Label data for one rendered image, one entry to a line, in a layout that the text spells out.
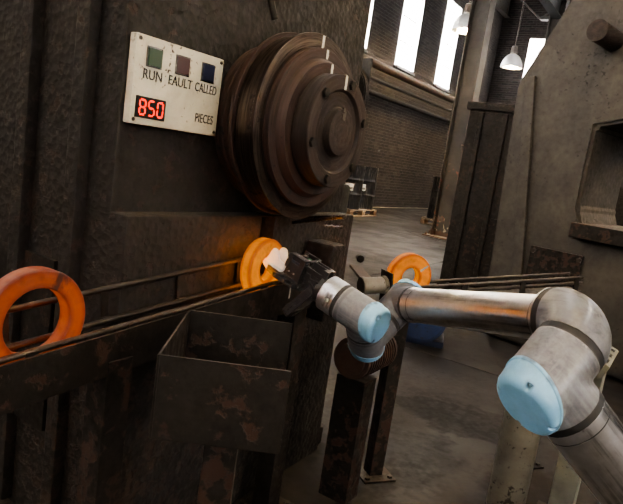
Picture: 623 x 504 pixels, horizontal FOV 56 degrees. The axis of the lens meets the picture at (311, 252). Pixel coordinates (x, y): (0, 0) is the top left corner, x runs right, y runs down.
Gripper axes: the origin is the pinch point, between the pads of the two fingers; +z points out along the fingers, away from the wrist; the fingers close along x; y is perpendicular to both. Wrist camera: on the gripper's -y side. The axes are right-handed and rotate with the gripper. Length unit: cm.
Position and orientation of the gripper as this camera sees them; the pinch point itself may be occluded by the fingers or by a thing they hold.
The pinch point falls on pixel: (264, 260)
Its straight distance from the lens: 154.1
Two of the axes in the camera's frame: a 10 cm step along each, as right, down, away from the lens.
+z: -7.5, -4.6, 4.7
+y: 3.6, -8.8, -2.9
